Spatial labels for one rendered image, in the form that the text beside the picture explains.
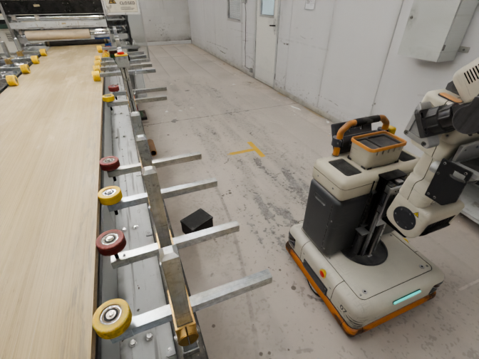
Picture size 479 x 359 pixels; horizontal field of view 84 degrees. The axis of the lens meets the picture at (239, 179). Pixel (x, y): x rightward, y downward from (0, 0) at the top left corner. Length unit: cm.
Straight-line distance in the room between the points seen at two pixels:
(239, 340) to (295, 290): 46
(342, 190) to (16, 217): 127
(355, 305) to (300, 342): 37
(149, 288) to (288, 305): 92
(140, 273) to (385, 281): 121
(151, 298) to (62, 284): 34
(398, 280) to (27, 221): 166
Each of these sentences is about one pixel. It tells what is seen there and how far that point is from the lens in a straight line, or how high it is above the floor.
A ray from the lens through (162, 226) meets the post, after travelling 82.
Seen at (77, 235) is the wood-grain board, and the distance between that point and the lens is 97.
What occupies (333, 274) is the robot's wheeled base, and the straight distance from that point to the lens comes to 160.
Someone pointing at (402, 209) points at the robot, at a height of 76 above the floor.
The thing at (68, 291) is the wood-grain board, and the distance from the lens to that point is 83.
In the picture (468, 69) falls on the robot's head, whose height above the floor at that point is 132.
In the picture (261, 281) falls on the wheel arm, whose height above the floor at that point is 84.
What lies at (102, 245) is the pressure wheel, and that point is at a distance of 89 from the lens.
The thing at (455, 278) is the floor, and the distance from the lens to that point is 231.
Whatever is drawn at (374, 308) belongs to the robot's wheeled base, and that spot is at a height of 26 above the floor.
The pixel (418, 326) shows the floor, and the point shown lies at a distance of 195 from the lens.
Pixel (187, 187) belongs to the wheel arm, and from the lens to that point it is 112.
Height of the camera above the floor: 151
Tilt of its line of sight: 35 degrees down
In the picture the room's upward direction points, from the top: straight up
